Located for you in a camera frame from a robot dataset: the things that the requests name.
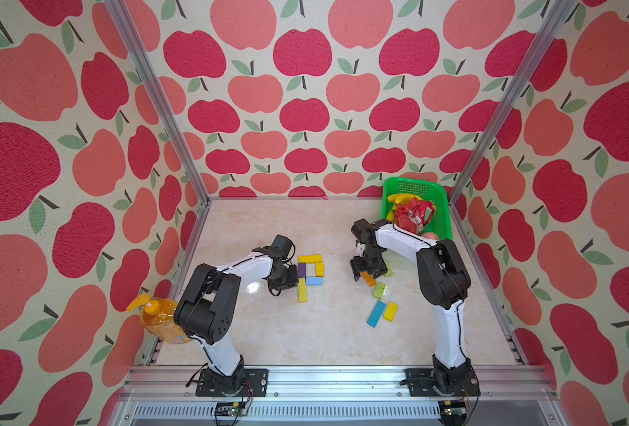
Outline cyan long block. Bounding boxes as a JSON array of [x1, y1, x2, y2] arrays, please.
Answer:
[[367, 301, 386, 328]]

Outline purple block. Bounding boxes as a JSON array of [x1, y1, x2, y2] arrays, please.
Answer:
[[298, 263, 307, 278]]

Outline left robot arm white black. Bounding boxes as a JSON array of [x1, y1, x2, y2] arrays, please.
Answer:
[[173, 241, 299, 394]]

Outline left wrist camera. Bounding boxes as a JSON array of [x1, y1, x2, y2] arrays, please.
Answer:
[[270, 234, 296, 261]]

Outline green plastic basket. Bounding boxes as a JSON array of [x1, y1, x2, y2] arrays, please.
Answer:
[[381, 177, 453, 240]]

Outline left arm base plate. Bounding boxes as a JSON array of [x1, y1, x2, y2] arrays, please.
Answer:
[[195, 368, 269, 398]]

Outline short yellow block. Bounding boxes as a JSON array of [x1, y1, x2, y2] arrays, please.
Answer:
[[315, 262, 325, 278]]

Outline red snack bag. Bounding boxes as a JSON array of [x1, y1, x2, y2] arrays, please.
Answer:
[[393, 197, 436, 235]]

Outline yellow-green long block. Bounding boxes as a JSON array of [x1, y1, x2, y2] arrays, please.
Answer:
[[298, 278, 307, 304]]

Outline long yellow block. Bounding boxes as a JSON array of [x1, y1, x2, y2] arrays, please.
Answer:
[[298, 255, 323, 264]]

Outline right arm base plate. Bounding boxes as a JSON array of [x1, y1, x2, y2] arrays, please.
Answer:
[[399, 368, 481, 399]]

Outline aluminium front rail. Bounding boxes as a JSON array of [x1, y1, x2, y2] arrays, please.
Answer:
[[104, 365, 570, 425]]

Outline orange soap bottle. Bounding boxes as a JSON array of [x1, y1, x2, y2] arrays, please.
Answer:
[[127, 294, 192, 344]]

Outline orange block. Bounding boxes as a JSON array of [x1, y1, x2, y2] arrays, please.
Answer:
[[360, 272, 376, 288]]

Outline light blue block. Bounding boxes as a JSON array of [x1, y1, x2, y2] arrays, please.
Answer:
[[305, 277, 323, 286]]

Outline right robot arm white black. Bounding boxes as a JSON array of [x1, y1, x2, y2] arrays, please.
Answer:
[[350, 218, 481, 398]]

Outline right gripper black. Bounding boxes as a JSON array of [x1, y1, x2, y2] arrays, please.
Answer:
[[350, 249, 385, 279]]

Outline bananas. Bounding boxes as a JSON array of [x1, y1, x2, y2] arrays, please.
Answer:
[[385, 193, 421, 221]]

